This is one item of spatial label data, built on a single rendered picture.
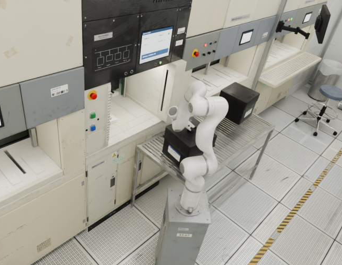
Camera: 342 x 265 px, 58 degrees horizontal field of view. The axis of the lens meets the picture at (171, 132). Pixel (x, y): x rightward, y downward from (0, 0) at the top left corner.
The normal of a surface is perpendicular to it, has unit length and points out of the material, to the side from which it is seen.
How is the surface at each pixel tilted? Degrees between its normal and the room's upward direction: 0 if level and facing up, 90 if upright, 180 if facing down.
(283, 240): 0
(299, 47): 90
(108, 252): 0
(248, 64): 90
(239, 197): 0
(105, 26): 90
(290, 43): 90
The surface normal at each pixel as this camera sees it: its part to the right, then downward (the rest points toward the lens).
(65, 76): 0.73, 0.50
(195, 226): 0.04, 0.61
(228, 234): 0.15, -0.79
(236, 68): -0.67, 0.36
